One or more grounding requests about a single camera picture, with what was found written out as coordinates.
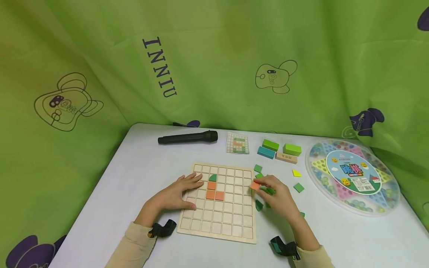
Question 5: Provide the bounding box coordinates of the grid pattern card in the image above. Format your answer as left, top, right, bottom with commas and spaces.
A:
226, 132, 250, 154

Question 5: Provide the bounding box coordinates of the teal wooden block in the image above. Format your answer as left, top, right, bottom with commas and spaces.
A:
257, 146, 276, 159

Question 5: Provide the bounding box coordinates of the person's left hand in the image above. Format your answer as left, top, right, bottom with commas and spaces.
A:
144, 172, 204, 220

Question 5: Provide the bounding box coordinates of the natural wooden block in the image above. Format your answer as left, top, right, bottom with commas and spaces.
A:
275, 152, 298, 164

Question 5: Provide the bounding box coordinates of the person's right hand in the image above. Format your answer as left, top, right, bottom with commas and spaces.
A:
257, 175, 301, 224

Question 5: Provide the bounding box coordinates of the wooden grid board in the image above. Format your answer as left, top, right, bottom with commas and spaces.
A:
177, 162, 257, 245

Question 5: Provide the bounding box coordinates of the person's left forearm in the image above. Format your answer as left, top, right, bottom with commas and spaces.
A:
104, 204, 159, 268

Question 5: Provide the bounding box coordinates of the black wrist band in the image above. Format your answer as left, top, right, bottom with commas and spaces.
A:
270, 236, 301, 261
148, 219, 177, 239

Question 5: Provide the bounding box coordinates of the black microphone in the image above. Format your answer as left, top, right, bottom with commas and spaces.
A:
158, 130, 218, 145

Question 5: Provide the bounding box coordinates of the round marble game box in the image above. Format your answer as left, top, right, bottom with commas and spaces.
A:
305, 139, 401, 217

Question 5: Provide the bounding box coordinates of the person's right forearm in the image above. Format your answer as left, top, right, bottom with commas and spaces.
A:
287, 214, 336, 268

